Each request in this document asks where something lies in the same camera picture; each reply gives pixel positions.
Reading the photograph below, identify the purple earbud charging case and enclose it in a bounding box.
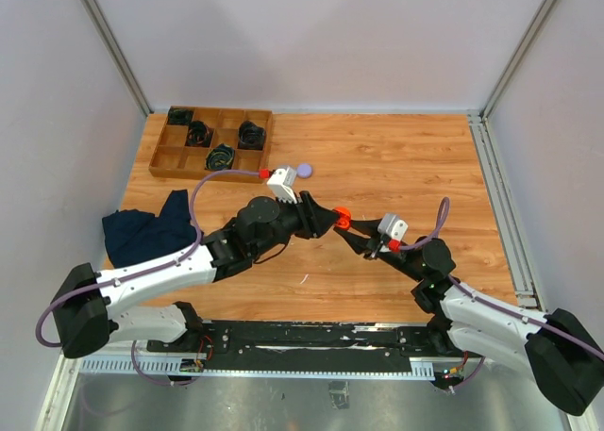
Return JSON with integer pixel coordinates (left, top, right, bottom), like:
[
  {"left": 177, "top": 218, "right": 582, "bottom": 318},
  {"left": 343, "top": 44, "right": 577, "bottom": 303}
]
[{"left": 296, "top": 163, "right": 313, "bottom": 179}]

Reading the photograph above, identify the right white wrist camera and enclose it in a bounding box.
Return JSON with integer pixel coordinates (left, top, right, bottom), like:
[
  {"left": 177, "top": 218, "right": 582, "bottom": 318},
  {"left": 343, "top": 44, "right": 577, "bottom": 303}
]
[{"left": 377, "top": 213, "right": 409, "bottom": 242}]

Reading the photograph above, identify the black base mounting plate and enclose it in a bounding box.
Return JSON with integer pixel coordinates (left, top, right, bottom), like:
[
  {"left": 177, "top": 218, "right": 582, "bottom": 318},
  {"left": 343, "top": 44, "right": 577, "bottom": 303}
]
[{"left": 145, "top": 319, "right": 486, "bottom": 372}]

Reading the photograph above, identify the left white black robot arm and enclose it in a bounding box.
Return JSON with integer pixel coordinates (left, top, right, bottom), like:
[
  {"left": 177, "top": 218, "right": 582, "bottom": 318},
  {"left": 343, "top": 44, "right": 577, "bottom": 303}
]
[{"left": 51, "top": 191, "right": 339, "bottom": 358}]

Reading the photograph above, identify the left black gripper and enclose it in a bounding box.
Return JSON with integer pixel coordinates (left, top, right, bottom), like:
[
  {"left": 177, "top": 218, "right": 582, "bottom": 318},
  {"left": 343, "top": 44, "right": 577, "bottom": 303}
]
[{"left": 252, "top": 189, "right": 341, "bottom": 258}]

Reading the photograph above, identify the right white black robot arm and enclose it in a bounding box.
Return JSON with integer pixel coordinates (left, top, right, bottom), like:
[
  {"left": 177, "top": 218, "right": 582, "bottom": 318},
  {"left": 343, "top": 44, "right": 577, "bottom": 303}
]
[{"left": 334, "top": 213, "right": 603, "bottom": 416}]

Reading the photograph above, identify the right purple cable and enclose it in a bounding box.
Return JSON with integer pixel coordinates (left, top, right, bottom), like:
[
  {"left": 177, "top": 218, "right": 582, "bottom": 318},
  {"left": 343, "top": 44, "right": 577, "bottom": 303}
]
[{"left": 388, "top": 196, "right": 604, "bottom": 394}]

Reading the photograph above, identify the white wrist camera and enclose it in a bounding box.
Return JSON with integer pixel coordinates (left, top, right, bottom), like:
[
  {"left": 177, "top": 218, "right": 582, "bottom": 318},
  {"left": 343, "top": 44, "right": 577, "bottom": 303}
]
[
  {"left": 377, "top": 213, "right": 409, "bottom": 242},
  {"left": 266, "top": 166, "right": 298, "bottom": 204}
]

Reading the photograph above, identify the dark blue cloth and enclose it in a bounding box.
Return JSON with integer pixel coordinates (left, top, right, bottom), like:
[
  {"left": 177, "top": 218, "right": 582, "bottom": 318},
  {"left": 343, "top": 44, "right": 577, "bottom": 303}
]
[{"left": 102, "top": 190, "right": 196, "bottom": 268}]

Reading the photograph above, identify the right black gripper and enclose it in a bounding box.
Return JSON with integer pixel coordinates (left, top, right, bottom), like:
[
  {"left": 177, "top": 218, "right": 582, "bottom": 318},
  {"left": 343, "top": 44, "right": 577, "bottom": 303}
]
[{"left": 334, "top": 218, "right": 426, "bottom": 282}]

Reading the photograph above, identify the orange earbud charging case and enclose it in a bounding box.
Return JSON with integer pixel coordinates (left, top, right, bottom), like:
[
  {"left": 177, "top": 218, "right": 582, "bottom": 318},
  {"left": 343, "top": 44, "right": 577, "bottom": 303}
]
[{"left": 333, "top": 207, "right": 352, "bottom": 231}]

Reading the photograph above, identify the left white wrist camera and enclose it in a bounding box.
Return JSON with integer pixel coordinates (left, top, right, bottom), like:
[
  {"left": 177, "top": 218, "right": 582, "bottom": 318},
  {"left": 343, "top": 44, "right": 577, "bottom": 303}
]
[{"left": 266, "top": 166, "right": 298, "bottom": 204}]

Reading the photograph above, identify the black yellow coiled cable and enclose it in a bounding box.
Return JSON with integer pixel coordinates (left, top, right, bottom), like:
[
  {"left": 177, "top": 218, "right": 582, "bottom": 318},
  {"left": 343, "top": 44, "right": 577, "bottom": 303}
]
[{"left": 205, "top": 142, "right": 237, "bottom": 172}]

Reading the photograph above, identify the wooden compartment tray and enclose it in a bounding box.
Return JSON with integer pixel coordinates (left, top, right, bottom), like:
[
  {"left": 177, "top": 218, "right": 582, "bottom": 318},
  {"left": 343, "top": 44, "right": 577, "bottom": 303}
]
[{"left": 149, "top": 106, "right": 274, "bottom": 180}]

